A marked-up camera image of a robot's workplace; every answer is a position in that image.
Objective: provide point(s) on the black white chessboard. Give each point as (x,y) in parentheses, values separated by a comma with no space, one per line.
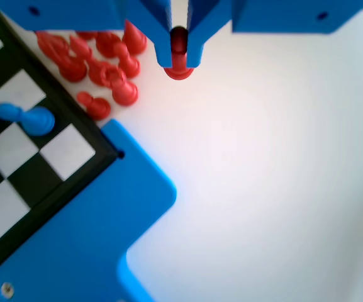
(68,152)

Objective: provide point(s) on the blue base plate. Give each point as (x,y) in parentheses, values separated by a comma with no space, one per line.
(90,236)

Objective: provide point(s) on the blue pawn chess piece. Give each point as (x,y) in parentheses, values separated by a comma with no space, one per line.
(39,121)

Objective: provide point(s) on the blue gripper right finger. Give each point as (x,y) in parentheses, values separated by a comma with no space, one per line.
(294,15)

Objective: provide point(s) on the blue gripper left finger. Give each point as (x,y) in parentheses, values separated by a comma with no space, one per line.
(74,12)

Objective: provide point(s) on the blue plate metal screw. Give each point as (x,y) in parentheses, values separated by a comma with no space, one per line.
(7,289)

